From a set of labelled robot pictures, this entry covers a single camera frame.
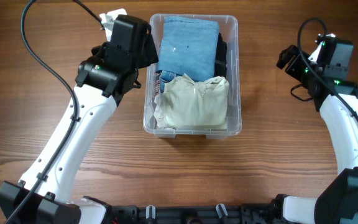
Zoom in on black garment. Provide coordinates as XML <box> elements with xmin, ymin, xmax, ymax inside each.
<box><xmin>214</xmin><ymin>33</ymin><xmax>227</xmax><ymax>77</ymax></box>

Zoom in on blue denim jeans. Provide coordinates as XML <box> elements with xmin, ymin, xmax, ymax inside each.
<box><xmin>155</xmin><ymin>16</ymin><xmax>219</xmax><ymax>92</ymax></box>

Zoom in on cream white cloth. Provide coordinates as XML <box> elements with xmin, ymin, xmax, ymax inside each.
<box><xmin>154</xmin><ymin>74</ymin><xmax>229</xmax><ymax>130</ymax></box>

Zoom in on red plaid shirt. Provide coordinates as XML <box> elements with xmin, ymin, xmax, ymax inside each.
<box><xmin>154</xmin><ymin>72</ymin><xmax>160</xmax><ymax>96</ymax></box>

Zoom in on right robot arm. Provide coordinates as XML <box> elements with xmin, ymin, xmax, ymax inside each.
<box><xmin>277</xmin><ymin>34</ymin><xmax>358</xmax><ymax>223</ymax></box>

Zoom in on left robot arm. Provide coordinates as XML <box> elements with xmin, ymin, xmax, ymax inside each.
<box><xmin>0</xmin><ymin>11</ymin><xmax>158</xmax><ymax>223</ymax></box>

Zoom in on clear plastic storage container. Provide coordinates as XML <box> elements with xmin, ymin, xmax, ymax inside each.
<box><xmin>143</xmin><ymin>14</ymin><xmax>242</xmax><ymax>139</ymax></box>

